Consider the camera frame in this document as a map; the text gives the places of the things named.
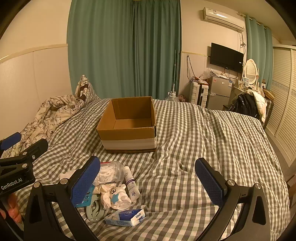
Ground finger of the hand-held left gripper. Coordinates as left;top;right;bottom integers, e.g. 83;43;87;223
0;138;49;168
0;132;22;151

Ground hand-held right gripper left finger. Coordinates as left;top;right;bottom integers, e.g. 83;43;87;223
23;156;101;241

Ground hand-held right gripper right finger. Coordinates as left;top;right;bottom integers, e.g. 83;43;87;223
195;158;271;241

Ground white paper trash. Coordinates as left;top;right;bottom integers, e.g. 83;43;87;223
92;184;114;209

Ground green plastic clip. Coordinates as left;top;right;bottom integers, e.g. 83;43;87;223
86;195;109;222

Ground white sock with blue star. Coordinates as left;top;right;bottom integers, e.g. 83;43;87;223
109;184;132;210

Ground white cream tube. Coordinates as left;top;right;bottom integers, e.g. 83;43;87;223
123;166;141;202

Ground blue tissue packet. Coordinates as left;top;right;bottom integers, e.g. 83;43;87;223
105;209;146;226

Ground brown cardboard box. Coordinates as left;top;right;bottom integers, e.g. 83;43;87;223
96;96;158;153

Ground person's left hand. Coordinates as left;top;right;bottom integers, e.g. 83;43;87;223
0;193;22;224

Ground floral quilt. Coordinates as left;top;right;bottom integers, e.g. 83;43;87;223
1;94;85;160

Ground checkered bed sheet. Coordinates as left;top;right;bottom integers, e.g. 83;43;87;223
14;97;290;241

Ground black jacket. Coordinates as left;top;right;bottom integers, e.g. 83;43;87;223
230;91;260;118

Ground silver fridge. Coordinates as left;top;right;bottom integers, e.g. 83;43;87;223
207;76;236;109

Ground brown wooden chair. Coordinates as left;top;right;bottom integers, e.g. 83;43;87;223
262;97;274;129

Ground clear water jug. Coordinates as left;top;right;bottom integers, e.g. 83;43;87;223
165;91;179;102

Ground white jacket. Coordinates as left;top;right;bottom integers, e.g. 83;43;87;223
248;89;267;122

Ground white dressing table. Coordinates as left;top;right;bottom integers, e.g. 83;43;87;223
232;80;266;98

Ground clear plastic bag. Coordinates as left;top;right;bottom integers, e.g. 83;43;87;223
200;68;219;80

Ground louvered wardrobe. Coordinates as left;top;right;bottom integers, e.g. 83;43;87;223
265;45;296;167

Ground white pole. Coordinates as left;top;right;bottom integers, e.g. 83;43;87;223
172;50;177;98

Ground oval white mirror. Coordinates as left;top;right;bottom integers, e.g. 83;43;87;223
243;59;259;85

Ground black television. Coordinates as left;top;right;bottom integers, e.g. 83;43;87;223
210;43;244;73

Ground green curtain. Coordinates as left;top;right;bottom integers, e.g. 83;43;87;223
245;15;273;90
67;0;182;100

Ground white air conditioner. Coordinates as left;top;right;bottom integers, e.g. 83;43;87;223
203;7;245;32

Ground dark wall cables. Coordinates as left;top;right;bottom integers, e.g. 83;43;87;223
186;55;197;81

